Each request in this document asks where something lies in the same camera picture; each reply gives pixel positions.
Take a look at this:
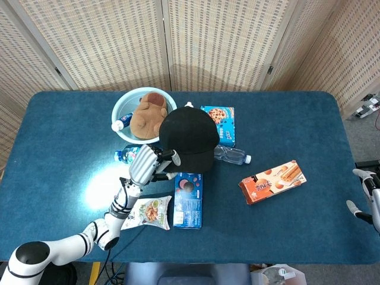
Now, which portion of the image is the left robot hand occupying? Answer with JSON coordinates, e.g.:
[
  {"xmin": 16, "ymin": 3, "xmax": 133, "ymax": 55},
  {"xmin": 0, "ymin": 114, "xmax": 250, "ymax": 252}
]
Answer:
[{"xmin": 128, "ymin": 144, "xmax": 182, "ymax": 188}]

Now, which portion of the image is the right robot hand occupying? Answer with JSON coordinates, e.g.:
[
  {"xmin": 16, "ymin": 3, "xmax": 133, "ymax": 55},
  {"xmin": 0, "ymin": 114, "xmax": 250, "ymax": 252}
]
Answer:
[{"xmin": 346, "ymin": 167, "xmax": 380, "ymax": 234}]

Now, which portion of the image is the black baseball cap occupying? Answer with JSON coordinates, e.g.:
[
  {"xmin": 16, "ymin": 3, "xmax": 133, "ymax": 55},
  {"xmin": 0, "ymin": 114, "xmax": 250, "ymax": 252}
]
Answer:
[{"xmin": 159, "ymin": 107, "xmax": 221, "ymax": 175}]

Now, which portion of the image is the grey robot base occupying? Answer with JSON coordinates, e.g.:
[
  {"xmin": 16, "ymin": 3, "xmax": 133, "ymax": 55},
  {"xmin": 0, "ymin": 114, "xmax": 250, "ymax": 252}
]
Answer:
[{"xmin": 123, "ymin": 262, "xmax": 253, "ymax": 285}]

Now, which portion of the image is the light blue plastic basin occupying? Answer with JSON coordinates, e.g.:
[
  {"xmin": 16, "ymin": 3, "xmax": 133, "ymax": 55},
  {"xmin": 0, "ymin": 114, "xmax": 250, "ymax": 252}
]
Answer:
[{"xmin": 111, "ymin": 87, "xmax": 178, "ymax": 144}]

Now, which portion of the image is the blue-capped sports drink bottle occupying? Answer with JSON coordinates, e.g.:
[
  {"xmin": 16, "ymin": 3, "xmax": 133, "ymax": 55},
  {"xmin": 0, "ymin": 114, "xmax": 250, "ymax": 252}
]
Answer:
[{"xmin": 114, "ymin": 144, "xmax": 144, "ymax": 164}]

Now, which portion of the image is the black box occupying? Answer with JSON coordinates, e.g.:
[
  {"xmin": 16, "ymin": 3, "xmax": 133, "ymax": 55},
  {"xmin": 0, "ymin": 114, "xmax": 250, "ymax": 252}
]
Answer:
[{"xmin": 354, "ymin": 160, "xmax": 380, "ymax": 170}]

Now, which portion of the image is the brown plush toy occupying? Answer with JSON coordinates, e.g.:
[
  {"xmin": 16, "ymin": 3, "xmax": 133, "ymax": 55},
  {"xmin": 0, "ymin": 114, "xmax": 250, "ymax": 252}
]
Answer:
[{"xmin": 129, "ymin": 92, "xmax": 169, "ymax": 141}]

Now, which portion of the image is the white snack bag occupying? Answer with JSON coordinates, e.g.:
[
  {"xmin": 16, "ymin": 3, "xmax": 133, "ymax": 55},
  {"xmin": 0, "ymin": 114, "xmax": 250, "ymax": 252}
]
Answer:
[{"xmin": 120, "ymin": 195, "xmax": 173, "ymax": 232}]

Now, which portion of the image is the small white-capped blue-label bottle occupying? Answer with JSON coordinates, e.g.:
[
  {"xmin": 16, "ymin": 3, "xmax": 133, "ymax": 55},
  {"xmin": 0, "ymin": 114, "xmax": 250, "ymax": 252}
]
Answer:
[{"xmin": 111, "ymin": 112, "xmax": 134, "ymax": 132}]

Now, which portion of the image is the blue Oreo cookie box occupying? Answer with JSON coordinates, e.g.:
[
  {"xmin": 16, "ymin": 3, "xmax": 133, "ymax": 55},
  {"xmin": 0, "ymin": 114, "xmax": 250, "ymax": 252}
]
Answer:
[{"xmin": 172, "ymin": 172, "xmax": 204, "ymax": 229}]

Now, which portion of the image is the white power strip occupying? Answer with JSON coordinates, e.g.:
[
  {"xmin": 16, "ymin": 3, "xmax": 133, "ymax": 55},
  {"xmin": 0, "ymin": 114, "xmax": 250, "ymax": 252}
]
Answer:
[{"xmin": 354, "ymin": 94, "xmax": 380, "ymax": 119}]

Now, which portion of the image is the clear water bottle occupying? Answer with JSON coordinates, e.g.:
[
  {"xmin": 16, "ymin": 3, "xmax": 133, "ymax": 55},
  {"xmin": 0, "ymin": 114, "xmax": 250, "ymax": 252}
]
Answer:
[{"xmin": 213, "ymin": 144, "xmax": 252, "ymax": 166}]

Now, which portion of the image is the blue chocolate chip cookie box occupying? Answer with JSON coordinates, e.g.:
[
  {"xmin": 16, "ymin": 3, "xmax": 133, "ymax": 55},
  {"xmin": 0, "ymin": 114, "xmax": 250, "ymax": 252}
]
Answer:
[{"xmin": 200, "ymin": 106, "xmax": 236, "ymax": 148}]

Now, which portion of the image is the blue tablecloth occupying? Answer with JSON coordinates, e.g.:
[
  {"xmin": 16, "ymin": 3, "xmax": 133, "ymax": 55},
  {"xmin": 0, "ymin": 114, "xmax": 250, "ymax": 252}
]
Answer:
[{"xmin": 0, "ymin": 90, "xmax": 380, "ymax": 265}]

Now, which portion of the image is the orange egg roll box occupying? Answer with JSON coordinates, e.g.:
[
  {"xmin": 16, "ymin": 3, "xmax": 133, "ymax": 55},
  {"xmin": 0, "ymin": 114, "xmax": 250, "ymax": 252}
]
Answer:
[{"xmin": 238, "ymin": 160, "xmax": 308, "ymax": 206}]

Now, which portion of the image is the woven folding screen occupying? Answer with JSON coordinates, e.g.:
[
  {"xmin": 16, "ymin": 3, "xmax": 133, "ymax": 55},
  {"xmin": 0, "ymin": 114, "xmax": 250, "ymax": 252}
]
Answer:
[{"xmin": 0, "ymin": 0, "xmax": 380, "ymax": 170}]

